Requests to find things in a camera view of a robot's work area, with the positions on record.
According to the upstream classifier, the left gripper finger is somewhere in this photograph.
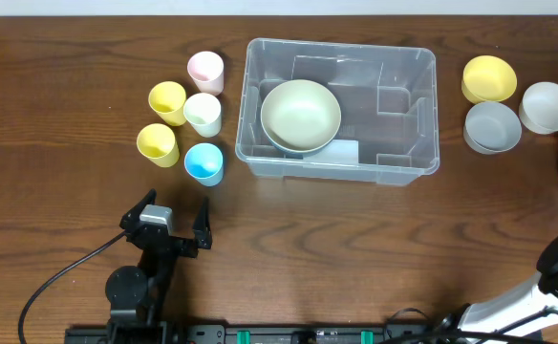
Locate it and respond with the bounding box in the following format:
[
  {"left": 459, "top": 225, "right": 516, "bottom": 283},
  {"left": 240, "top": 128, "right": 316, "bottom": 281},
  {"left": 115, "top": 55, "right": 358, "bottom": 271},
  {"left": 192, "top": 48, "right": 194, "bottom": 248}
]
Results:
[
  {"left": 192, "top": 198, "right": 212, "bottom": 249},
  {"left": 119, "top": 188, "right": 157, "bottom": 231}
]

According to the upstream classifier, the dark blue large bowl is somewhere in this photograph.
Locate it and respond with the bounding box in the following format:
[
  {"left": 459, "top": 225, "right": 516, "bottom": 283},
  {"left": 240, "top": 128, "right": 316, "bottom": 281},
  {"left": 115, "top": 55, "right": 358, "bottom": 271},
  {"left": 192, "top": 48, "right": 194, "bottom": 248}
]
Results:
[{"left": 264, "top": 130, "right": 336, "bottom": 156}]

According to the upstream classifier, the beige large bowl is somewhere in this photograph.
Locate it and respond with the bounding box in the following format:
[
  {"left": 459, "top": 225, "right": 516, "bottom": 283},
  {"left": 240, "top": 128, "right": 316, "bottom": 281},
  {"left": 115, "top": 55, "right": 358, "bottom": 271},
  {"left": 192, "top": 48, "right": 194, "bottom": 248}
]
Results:
[{"left": 260, "top": 79, "right": 342, "bottom": 140}]

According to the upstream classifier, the grey small bowl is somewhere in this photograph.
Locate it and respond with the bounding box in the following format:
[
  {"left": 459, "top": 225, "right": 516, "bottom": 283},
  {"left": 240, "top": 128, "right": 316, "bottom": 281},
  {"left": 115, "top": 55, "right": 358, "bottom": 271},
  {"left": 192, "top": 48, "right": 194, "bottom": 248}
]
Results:
[{"left": 463, "top": 101, "right": 522, "bottom": 155}]

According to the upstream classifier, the white small bowl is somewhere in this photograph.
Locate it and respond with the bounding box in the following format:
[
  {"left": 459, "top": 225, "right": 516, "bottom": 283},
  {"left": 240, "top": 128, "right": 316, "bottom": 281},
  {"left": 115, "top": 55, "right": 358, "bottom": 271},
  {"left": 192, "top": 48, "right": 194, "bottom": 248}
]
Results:
[{"left": 519, "top": 81, "right": 558, "bottom": 135}]

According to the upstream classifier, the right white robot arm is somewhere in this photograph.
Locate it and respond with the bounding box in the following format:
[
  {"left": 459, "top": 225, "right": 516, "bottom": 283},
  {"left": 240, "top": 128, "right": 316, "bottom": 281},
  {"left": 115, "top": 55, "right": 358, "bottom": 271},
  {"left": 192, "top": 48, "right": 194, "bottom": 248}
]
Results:
[{"left": 438, "top": 237, "right": 558, "bottom": 336}]

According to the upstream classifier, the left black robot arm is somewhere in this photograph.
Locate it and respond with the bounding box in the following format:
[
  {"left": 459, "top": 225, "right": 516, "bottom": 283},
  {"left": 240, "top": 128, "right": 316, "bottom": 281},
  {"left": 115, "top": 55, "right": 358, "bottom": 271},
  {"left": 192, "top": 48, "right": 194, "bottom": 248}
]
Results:
[{"left": 105, "top": 189, "right": 212, "bottom": 344}]

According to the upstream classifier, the clear plastic storage container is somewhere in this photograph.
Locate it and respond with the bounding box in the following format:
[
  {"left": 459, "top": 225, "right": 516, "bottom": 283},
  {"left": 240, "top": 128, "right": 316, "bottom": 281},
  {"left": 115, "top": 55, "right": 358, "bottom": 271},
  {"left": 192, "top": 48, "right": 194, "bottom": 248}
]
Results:
[{"left": 235, "top": 38, "right": 440, "bottom": 186}]

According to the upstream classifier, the light blue plastic cup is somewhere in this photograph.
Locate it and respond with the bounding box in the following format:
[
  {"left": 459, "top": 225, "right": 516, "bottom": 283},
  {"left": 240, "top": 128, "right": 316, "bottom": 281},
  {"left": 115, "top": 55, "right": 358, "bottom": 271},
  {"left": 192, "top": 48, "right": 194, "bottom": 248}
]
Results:
[{"left": 184, "top": 143, "right": 224, "bottom": 187}]

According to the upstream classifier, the yellow cup lower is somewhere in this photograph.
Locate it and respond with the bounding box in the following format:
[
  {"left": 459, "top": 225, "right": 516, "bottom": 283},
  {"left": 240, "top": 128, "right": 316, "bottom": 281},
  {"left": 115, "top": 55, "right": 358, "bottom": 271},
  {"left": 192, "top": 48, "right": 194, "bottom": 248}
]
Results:
[{"left": 137, "top": 123, "right": 180, "bottom": 168}]

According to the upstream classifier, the yellow cup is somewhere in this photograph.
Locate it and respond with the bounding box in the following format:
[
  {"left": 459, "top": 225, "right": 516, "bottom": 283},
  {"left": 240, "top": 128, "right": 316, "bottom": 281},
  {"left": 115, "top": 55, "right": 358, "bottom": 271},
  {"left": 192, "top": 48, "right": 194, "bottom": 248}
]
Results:
[
  {"left": 148, "top": 81, "right": 186, "bottom": 126},
  {"left": 137, "top": 123, "right": 180, "bottom": 168}
]

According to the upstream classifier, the cream white plastic cup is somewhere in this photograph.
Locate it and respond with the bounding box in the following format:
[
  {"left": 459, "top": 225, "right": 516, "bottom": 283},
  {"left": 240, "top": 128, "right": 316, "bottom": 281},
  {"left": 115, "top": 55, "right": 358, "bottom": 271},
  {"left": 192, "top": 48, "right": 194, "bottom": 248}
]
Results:
[{"left": 183, "top": 93, "right": 222, "bottom": 138}]

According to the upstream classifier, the yellow cup upper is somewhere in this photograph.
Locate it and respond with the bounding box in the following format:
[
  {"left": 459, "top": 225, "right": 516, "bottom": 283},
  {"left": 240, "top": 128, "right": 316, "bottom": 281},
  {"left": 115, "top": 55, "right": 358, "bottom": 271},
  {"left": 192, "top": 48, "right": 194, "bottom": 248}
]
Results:
[{"left": 148, "top": 81, "right": 186, "bottom": 126}]

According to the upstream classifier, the pink plastic cup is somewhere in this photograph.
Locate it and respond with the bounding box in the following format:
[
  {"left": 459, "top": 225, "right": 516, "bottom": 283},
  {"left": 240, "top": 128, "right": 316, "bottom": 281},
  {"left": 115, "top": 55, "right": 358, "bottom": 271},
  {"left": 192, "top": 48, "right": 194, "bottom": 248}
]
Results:
[{"left": 187, "top": 51, "right": 225, "bottom": 96}]

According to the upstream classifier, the yellow small bowl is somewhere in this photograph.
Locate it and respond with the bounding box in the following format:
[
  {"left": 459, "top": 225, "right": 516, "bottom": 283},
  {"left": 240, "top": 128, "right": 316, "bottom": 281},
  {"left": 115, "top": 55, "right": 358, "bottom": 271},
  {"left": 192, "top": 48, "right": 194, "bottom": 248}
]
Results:
[{"left": 461, "top": 55, "right": 518, "bottom": 104}]

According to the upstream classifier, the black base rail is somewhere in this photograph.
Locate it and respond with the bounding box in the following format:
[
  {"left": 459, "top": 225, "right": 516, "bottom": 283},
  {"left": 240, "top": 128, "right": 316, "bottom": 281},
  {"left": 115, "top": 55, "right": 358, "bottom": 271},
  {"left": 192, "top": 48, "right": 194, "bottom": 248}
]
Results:
[{"left": 63, "top": 320, "right": 546, "bottom": 344}]

